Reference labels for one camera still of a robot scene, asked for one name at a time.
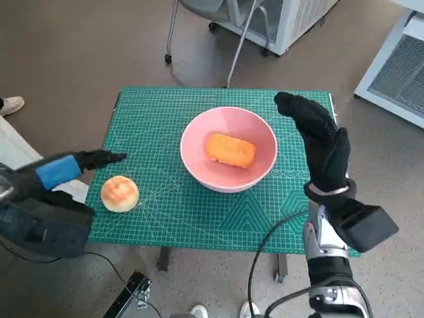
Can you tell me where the black table leg with caster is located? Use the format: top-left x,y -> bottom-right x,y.
273,254 -> 288,283

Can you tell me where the green cutting mat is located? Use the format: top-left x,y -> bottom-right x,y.
85,86 -> 362,258

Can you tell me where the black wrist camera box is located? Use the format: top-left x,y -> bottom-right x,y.
0,190 -> 95,262
331,198 -> 400,253

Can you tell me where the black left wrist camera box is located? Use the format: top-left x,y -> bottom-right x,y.
0,190 -> 95,262

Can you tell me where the round toy bun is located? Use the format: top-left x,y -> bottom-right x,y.
100,175 -> 140,213

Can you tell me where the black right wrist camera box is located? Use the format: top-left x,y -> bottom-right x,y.
331,198 -> 400,253

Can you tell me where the pink bowl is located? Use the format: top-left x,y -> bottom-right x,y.
180,106 -> 278,194

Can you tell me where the white cabinet with grey mesh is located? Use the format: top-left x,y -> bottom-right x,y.
353,9 -> 424,129

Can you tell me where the thin black floor cable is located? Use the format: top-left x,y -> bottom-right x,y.
0,237 -> 125,291

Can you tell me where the white cabinet on casters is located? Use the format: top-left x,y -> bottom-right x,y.
207,0 -> 341,56

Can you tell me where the person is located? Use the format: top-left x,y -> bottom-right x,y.
0,115 -> 89,205

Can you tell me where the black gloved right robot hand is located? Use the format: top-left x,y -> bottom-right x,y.
274,91 -> 352,193

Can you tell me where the long braided toy bread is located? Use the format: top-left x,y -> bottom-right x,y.
204,132 -> 258,170

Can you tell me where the black and silver metal stand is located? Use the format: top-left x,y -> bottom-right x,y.
102,270 -> 154,318

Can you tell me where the person's beige shoe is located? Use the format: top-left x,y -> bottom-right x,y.
0,95 -> 26,116

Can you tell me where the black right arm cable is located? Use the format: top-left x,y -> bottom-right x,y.
267,286 -> 315,318
247,210 -> 311,318

